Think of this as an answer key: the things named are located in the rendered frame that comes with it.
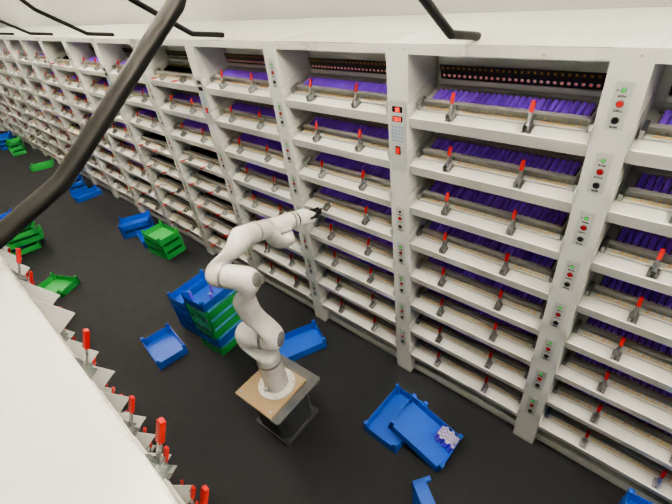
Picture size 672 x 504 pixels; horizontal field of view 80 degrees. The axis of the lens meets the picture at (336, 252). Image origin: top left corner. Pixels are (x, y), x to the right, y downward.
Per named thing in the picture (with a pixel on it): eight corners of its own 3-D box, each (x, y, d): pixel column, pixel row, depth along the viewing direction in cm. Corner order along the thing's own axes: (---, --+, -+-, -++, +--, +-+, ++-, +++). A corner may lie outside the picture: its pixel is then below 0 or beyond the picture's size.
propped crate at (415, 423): (458, 440, 201) (463, 435, 195) (436, 473, 190) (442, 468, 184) (410, 398, 212) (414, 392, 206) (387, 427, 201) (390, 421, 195)
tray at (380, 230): (394, 243, 192) (390, 230, 185) (306, 209, 228) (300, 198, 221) (416, 214, 199) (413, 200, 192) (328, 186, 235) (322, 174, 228)
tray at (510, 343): (530, 366, 172) (532, 352, 162) (411, 308, 208) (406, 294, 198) (550, 329, 180) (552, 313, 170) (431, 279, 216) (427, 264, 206)
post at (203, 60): (261, 284, 320) (191, 39, 218) (254, 280, 326) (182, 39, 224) (280, 271, 331) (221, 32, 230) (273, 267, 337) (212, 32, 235)
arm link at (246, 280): (260, 331, 194) (290, 336, 189) (249, 352, 186) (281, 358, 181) (225, 256, 161) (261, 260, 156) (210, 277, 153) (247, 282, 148)
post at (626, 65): (532, 444, 195) (660, 47, 94) (512, 433, 201) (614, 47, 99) (547, 414, 207) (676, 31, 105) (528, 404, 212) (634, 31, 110)
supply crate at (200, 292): (204, 312, 240) (200, 303, 235) (184, 301, 251) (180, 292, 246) (241, 284, 259) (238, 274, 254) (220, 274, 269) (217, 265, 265)
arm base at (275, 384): (274, 407, 195) (265, 384, 184) (251, 386, 207) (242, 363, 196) (303, 381, 205) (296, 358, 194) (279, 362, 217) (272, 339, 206)
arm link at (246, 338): (275, 373, 188) (263, 338, 175) (240, 366, 194) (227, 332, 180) (285, 353, 198) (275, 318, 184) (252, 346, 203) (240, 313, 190)
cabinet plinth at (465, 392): (535, 438, 198) (537, 432, 195) (258, 277, 328) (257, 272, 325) (547, 414, 207) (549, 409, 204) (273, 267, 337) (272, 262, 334)
